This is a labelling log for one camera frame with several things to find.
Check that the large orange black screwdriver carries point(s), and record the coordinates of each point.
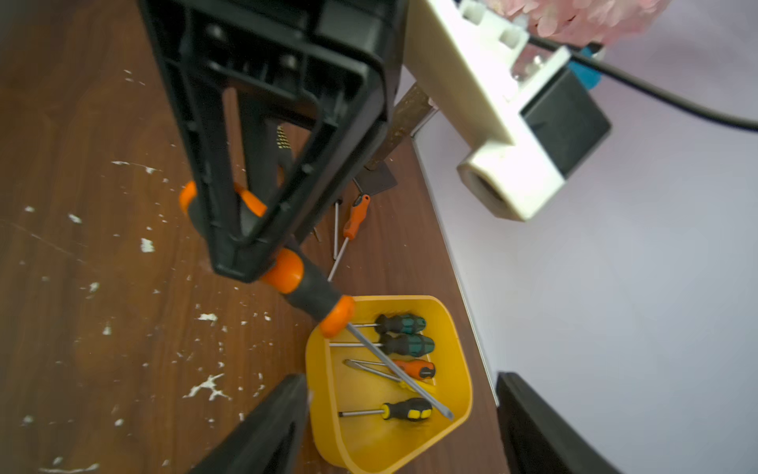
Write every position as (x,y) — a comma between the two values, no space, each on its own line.
(358,214)

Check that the black handled long screwdriver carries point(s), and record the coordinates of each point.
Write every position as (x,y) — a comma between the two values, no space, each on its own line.
(337,219)

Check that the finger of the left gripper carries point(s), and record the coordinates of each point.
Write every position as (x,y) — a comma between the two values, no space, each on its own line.
(320,172)
(230,141)

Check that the orange handled screwdriver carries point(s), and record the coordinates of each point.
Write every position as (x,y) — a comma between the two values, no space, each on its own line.
(417,368)

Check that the small orange black screwdriver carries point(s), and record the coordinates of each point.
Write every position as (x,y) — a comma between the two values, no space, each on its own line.
(306,288)

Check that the black yellow thin screwdriver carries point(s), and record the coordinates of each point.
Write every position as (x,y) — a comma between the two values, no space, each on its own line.
(284,153)

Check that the black yellow grip screwdriver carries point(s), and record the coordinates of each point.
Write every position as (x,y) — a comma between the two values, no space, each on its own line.
(413,410)

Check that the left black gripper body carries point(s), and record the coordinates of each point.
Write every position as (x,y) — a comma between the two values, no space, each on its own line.
(332,66)

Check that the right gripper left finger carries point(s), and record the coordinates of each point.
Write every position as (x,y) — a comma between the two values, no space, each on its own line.
(269,438)

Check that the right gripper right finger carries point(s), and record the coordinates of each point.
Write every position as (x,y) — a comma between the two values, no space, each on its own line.
(536,439)

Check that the green black screwdriver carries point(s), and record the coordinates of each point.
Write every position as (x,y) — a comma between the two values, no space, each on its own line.
(408,324)
(402,345)

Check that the yellow plastic storage box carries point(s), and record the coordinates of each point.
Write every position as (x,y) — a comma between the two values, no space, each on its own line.
(349,387)

